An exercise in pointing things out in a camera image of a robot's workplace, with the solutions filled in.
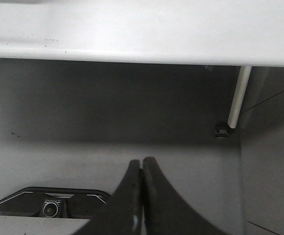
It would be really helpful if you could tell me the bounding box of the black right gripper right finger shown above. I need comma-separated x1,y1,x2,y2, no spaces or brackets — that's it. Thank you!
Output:
143,157,226,235

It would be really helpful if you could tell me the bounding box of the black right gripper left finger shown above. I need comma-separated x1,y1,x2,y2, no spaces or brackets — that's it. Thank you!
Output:
75,160,143,235

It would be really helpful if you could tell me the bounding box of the white table leg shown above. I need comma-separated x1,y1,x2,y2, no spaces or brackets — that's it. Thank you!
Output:
227,66,252,131

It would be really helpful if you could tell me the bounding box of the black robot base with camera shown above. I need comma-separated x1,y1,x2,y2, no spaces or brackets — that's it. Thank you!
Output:
0,187,112,235

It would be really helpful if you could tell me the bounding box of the black table foot bracket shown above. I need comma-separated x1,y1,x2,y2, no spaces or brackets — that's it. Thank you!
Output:
214,121,236,139

